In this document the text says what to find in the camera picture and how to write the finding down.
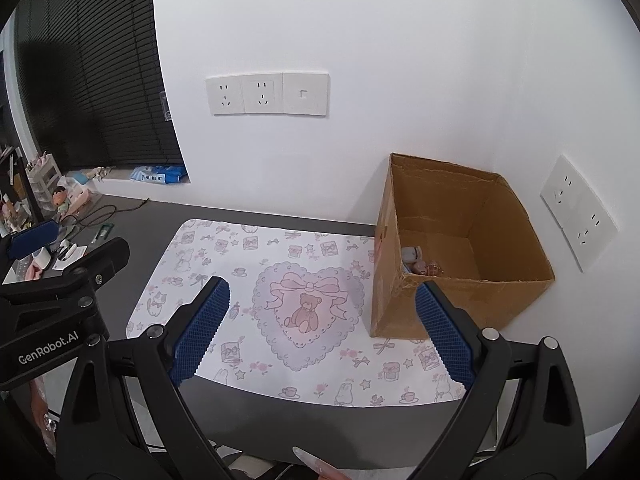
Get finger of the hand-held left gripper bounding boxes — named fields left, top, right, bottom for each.
left=0, top=219, right=60, bottom=266
left=0, top=237, right=131, bottom=335

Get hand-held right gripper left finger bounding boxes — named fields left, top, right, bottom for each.
left=54, top=276, right=236, bottom=480

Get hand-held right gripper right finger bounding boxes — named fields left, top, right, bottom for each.
left=415, top=280, right=586, bottom=480

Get brown cardboard box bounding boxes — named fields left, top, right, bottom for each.
left=370, top=153, right=556, bottom=341

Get person's left forearm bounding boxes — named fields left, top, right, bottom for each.
left=30, top=377, right=63, bottom=456

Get person's right hand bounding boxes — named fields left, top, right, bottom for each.
left=291, top=446, right=361, bottom=480

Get white paper sheet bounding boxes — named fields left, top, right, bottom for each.
left=52, top=242, right=86, bottom=268

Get black shelf with cosmetics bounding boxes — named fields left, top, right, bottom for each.
left=0, top=147, right=41, bottom=241

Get pink desk organizer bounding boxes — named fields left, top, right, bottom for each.
left=62, top=180, right=98, bottom=211

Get pile of pale trinkets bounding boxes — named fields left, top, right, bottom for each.
left=75, top=165, right=113, bottom=183

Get blue white packet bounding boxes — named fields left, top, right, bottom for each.
left=131, top=165, right=187, bottom=184

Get white pink printed mat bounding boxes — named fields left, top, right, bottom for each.
left=125, top=217, right=468, bottom=407

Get black window blinds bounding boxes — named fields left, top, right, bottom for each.
left=15, top=0, right=186, bottom=171

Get black cable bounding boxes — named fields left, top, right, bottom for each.
left=65, top=199, right=148, bottom=228

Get white wall socket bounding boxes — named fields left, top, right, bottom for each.
left=560, top=195, right=618, bottom=273
left=540, top=155, right=593, bottom=221
left=242, top=74, right=284, bottom=114
left=206, top=76, right=245, bottom=116

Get white wall data plate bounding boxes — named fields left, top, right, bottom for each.
left=282, top=72, right=331, bottom=117

